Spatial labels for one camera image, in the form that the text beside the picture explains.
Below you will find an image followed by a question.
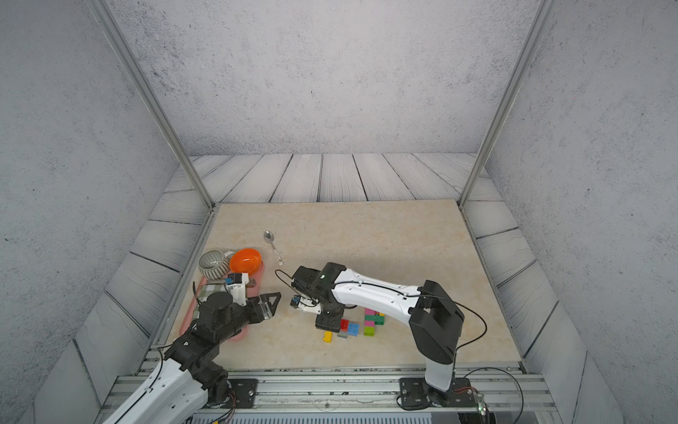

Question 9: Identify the right frame post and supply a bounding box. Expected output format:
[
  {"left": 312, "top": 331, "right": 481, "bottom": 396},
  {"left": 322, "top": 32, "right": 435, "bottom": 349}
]
[{"left": 457, "top": 0, "right": 557, "bottom": 210}]

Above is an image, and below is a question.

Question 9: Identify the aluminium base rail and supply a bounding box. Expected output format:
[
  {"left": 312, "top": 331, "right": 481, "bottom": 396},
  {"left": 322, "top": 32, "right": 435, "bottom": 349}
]
[{"left": 94, "top": 343, "right": 563, "bottom": 424}]

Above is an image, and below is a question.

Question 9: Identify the grey ribbed cup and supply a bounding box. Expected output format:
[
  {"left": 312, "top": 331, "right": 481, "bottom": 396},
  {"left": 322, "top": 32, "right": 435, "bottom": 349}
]
[{"left": 199, "top": 250, "right": 231, "bottom": 280}]

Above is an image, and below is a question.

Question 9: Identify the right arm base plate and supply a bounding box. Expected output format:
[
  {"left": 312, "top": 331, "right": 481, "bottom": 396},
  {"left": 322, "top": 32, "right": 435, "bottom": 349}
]
[{"left": 397, "top": 377, "right": 478, "bottom": 411}]

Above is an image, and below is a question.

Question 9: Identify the left frame post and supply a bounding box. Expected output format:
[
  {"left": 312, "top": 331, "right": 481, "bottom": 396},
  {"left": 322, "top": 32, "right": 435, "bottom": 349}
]
[{"left": 86, "top": 0, "right": 216, "bottom": 210}]

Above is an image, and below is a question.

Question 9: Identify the green checkered cloth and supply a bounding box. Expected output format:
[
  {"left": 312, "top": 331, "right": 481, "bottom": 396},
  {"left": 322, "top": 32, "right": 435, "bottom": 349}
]
[{"left": 194, "top": 284, "right": 225, "bottom": 317}]

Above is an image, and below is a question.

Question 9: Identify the metal spoon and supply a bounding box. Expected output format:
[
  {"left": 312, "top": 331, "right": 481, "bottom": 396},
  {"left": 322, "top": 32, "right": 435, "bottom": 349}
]
[{"left": 263, "top": 231, "right": 284, "bottom": 266}]

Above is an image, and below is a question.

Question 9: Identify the dark green lego brick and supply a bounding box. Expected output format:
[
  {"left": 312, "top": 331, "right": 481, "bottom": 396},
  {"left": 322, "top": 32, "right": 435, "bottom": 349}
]
[{"left": 365, "top": 315, "right": 385, "bottom": 326}]

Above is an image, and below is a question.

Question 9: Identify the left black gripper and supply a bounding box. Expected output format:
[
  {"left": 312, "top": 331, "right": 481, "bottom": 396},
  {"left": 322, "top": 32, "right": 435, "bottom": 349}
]
[{"left": 214, "top": 290, "right": 282, "bottom": 346}]

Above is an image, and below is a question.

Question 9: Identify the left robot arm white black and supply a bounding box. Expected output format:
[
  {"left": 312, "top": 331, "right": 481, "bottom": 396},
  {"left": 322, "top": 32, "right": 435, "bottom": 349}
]
[{"left": 106, "top": 291, "right": 282, "bottom": 423}]

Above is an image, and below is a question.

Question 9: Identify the long blue lego brick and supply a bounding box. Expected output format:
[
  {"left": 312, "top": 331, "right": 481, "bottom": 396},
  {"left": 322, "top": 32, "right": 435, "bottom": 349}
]
[{"left": 337, "top": 322, "right": 359, "bottom": 338}]

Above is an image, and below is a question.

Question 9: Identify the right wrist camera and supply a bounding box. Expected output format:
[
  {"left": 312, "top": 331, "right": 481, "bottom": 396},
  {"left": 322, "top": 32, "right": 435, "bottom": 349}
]
[{"left": 291, "top": 295, "right": 321, "bottom": 314}]

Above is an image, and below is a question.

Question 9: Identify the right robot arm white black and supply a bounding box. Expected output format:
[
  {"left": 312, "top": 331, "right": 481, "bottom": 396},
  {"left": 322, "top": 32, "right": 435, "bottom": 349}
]
[{"left": 305, "top": 263, "right": 464, "bottom": 407}]

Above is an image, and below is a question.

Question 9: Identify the pink tray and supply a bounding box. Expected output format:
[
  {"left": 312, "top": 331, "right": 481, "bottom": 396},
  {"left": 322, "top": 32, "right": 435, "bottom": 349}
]
[{"left": 173, "top": 265, "right": 265, "bottom": 335}]

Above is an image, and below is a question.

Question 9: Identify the orange plastic bowl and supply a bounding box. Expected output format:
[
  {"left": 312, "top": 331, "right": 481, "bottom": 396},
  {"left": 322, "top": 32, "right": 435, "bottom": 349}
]
[{"left": 230, "top": 248, "right": 264, "bottom": 277}]

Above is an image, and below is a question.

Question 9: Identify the frame post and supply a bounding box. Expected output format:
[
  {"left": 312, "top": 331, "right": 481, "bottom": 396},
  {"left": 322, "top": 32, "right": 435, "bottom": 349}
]
[
  {"left": 86, "top": 0, "right": 216, "bottom": 210},
  {"left": 457, "top": 0, "right": 557, "bottom": 210}
]

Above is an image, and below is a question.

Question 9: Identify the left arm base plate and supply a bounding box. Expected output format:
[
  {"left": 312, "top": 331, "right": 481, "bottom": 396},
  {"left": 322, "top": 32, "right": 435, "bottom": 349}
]
[{"left": 208, "top": 378, "right": 259, "bottom": 409}]

